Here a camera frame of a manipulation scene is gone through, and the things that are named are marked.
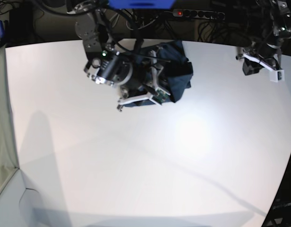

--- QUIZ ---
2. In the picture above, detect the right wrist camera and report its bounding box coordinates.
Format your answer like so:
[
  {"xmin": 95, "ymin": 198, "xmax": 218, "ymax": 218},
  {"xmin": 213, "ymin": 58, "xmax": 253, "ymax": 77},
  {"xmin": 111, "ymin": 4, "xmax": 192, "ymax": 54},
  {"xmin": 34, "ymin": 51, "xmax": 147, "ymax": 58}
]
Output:
[{"xmin": 150, "ymin": 90, "xmax": 171, "ymax": 105}]

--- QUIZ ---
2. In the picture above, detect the dark blue t-shirt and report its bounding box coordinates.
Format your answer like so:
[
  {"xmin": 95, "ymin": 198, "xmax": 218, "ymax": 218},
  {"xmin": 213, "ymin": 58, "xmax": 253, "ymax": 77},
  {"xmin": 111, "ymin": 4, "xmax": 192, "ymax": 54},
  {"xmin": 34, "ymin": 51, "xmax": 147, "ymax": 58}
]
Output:
[{"xmin": 136, "ymin": 40, "xmax": 193, "ymax": 103}]

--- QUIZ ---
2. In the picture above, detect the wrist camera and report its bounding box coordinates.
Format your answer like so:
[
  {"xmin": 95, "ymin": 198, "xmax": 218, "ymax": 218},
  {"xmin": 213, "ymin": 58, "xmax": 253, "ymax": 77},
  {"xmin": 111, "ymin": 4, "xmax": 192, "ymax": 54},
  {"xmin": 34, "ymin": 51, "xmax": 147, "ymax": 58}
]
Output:
[
  {"xmin": 269, "ymin": 69, "xmax": 285, "ymax": 83},
  {"xmin": 150, "ymin": 90, "xmax": 171, "ymax": 105}
]

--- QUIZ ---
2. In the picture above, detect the grey-green fabric curtain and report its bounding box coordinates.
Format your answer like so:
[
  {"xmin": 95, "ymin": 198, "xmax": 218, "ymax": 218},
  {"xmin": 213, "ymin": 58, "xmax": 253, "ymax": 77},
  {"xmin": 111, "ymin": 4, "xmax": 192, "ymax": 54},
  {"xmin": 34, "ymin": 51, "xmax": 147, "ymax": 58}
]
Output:
[{"xmin": 0, "ymin": 46, "xmax": 19, "ymax": 194}]

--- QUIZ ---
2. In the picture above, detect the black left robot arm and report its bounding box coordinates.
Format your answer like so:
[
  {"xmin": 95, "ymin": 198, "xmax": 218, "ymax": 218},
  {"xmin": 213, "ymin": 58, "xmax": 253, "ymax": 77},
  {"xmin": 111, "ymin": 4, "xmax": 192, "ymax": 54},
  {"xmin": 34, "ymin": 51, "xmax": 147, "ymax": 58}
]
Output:
[{"xmin": 236, "ymin": 0, "xmax": 291, "ymax": 81}]

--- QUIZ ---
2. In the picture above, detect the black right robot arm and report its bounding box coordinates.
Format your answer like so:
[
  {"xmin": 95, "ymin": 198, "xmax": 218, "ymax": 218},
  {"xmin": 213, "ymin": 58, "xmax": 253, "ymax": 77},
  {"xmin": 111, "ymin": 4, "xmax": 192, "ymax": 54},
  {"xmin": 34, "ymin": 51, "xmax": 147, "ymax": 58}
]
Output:
[{"xmin": 33, "ymin": 0, "xmax": 171, "ymax": 111}]

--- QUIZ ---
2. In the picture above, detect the blue plastic bin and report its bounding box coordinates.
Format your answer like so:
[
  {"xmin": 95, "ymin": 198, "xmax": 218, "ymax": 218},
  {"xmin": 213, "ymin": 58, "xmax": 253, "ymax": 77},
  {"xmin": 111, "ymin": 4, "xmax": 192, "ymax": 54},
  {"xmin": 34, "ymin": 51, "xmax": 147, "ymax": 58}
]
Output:
[{"xmin": 109, "ymin": 0, "xmax": 175, "ymax": 9}]

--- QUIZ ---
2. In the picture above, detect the blue cylinder object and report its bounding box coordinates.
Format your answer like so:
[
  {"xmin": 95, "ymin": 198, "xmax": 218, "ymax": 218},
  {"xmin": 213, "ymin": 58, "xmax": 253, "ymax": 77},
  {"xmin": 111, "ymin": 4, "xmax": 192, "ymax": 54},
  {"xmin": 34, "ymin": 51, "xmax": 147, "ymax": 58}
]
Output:
[{"xmin": 0, "ymin": 20, "xmax": 5, "ymax": 39}]

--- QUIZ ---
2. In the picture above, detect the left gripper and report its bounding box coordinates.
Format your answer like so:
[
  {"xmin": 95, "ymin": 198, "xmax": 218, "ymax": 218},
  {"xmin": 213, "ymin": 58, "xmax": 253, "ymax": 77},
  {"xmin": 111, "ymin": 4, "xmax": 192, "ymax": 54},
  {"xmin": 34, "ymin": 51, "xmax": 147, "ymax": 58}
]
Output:
[{"xmin": 236, "ymin": 42, "xmax": 282, "ymax": 76}]

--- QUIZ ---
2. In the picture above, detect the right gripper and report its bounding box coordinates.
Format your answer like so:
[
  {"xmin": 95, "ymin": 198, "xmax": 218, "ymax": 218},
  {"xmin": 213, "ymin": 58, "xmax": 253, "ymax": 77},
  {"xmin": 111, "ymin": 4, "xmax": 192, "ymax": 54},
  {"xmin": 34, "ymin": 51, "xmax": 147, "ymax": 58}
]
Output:
[{"xmin": 116, "ymin": 46, "xmax": 171, "ymax": 112}]

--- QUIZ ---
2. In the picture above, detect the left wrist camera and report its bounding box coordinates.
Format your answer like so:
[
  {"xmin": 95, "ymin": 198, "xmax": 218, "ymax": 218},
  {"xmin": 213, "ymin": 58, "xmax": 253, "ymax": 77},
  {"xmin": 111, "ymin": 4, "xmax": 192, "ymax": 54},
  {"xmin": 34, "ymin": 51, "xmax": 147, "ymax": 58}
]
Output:
[{"xmin": 269, "ymin": 69, "xmax": 285, "ymax": 83}]

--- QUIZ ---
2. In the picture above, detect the black power strip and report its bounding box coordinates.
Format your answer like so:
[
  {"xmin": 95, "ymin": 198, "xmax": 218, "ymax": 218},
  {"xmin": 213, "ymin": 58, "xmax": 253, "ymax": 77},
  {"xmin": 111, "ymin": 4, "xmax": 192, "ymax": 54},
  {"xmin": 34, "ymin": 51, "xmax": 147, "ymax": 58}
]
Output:
[{"xmin": 172, "ymin": 9, "xmax": 225, "ymax": 20}]

